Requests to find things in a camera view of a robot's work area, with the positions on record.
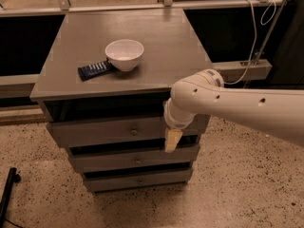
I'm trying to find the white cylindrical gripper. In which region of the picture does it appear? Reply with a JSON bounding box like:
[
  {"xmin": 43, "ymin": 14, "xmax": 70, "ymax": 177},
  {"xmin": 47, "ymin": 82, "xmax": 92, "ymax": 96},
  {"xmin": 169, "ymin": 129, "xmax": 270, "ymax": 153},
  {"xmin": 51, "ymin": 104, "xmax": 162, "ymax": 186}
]
[{"xmin": 163, "ymin": 99, "xmax": 195, "ymax": 153}]

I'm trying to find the grey top drawer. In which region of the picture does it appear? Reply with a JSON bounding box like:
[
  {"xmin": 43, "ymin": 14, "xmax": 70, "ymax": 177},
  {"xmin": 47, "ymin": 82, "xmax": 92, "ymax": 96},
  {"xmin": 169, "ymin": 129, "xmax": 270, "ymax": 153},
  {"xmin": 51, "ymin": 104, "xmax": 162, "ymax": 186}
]
[{"xmin": 46, "ymin": 112, "xmax": 211, "ymax": 149}]

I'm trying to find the grey drawer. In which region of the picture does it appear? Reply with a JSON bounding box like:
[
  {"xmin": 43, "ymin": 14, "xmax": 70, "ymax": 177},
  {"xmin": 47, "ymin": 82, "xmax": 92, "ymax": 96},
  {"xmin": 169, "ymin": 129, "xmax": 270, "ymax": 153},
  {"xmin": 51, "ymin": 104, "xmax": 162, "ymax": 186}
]
[
  {"xmin": 84, "ymin": 167, "xmax": 192, "ymax": 192},
  {"xmin": 46, "ymin": 112, "xmax": 211, "ymax": 149},
  {"xmin": 68, "ymin": 143, "xmax": 200, "ymax": 173}
]

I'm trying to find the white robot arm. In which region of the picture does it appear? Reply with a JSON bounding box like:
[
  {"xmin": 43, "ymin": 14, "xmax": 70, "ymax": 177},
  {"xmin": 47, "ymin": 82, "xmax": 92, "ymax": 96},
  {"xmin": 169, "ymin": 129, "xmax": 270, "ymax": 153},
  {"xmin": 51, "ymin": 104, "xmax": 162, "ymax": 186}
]
[{"xmin": 164, "ymin": 69, "xmax": 304, "ymax": 152}]

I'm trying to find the grey middle drawer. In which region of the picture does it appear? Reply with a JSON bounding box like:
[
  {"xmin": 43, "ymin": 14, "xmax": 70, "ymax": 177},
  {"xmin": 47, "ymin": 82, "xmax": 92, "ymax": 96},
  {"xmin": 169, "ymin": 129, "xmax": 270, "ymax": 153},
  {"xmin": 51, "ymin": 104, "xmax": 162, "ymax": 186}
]
[{"xmin": 68, "ymin": 143, "xmax": 200, "ymax": 173}]

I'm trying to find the grey wooden drawer cabinet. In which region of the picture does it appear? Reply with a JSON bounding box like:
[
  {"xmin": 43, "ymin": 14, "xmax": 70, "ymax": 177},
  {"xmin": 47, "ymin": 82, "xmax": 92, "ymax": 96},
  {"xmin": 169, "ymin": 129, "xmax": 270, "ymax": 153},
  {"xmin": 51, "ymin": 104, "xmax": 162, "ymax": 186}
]
[{"xmin": 30, "ymin": 9, "xmax": 211, "ymax": 181}]

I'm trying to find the grey bottom drawer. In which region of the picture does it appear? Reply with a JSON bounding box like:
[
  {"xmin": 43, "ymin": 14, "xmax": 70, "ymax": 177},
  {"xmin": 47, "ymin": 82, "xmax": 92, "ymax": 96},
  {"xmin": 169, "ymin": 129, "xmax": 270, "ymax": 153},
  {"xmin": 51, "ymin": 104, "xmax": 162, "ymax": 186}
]
[{"xmin": 84, "ymin": 167, "xmax": 192, "ymax": 192}]

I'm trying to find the white bowl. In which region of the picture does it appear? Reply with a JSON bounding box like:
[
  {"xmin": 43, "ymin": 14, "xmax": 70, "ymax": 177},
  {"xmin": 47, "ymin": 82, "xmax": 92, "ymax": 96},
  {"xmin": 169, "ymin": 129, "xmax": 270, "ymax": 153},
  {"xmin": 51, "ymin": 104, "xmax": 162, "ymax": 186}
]
[{"xmin": 104, "ymin": 39, "xmax": 144, "ymax": 71}]

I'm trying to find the dark blue striped sponge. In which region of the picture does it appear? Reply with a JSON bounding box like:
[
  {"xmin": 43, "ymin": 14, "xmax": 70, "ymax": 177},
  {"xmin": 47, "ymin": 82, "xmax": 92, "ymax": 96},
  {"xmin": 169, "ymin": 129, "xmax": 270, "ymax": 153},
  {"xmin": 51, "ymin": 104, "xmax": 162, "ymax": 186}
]
[{"xmin": 78, "ymin": 61, "xmax": 113, "ymax": 81}]

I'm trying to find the thin metal rod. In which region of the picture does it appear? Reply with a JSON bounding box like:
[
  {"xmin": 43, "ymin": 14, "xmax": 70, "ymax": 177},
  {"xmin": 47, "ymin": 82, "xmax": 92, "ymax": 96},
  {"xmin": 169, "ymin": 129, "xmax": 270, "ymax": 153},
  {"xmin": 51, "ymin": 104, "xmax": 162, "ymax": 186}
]
[{"xmin": 241, "ymin": 0, "xmax": 288, "ymax": 78}]

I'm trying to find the black stand leg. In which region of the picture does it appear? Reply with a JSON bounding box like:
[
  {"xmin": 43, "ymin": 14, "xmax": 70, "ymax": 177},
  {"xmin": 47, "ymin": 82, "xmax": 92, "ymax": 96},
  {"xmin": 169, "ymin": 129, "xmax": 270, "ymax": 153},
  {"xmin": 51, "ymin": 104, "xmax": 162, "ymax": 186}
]
[{"xmin": 0, "ymin": 167, "xmax": 21, "ymax": 228}]

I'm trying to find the grey metal railing frame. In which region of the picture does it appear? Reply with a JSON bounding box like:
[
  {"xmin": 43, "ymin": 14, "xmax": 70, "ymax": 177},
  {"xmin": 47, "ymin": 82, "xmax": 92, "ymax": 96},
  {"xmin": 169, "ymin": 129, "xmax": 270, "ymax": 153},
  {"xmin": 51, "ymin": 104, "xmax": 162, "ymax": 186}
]
[{"xmin": 0, "ymin": 0, "xmax": 284, "ymax": 100}]

